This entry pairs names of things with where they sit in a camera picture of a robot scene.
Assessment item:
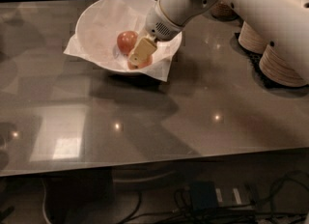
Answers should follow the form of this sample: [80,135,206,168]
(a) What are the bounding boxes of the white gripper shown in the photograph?
[128,1,183,66]

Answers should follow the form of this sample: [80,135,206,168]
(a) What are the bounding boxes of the red yellow apple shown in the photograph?
[127,55,153,70]

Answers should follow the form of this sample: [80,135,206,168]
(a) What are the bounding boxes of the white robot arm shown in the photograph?
[128,0,309,81]

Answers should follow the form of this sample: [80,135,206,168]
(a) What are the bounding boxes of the red apple left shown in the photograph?
[117,31,138,55]

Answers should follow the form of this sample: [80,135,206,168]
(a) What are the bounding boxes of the white bowl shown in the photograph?
[74,0,183,75]

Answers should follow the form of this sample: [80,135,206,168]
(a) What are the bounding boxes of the white paper liner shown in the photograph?
[63,0,182,83]

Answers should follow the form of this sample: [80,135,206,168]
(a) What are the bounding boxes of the glass jar with grains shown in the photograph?
[211,2,239,21]

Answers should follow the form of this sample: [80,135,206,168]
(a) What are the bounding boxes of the rear stack paper plates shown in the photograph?
[239,22,267,54]

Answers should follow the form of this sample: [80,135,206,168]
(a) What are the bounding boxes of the stack paper plates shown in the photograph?
[259,45,307,88]
[239,22,267,54]

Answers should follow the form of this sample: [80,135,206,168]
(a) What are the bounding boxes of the black rubber mat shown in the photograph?
[234,32,309,91]

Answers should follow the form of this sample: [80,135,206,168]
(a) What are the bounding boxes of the front stack paper plates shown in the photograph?
[259,45,307,88]

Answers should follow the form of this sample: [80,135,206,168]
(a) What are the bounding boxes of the dark power adapter box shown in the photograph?
[189,182,218,210]

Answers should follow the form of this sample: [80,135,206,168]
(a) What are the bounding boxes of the black floor cables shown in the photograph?
[117,176,309,224]

